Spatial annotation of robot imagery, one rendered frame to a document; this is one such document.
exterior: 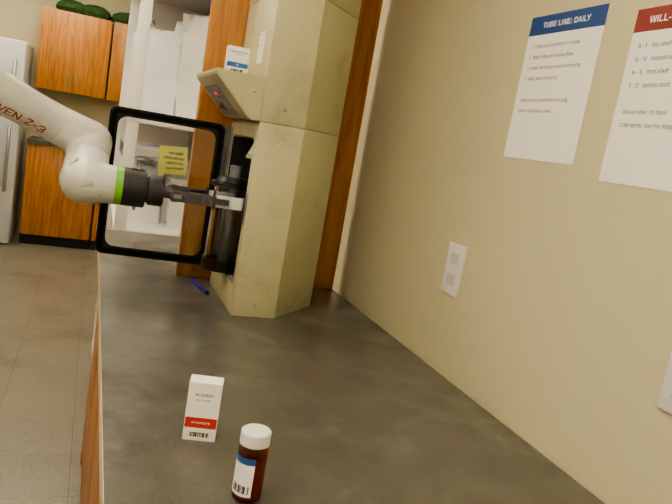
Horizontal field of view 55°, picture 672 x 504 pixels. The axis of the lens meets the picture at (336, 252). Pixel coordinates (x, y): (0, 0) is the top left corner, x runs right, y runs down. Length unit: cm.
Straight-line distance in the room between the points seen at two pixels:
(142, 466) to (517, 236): 80
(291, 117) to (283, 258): 34
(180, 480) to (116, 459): 9
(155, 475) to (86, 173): 87
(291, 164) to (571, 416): 84
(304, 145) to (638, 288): 85
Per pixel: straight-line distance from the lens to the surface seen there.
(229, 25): 191
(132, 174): 161
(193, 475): 90
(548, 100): 131
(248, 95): 153
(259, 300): 161
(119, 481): 88
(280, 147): 155
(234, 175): 166
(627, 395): 109
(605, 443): 113
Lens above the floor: 139
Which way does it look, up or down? 9 degrees down
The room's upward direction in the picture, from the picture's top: 10 degrees clockwise
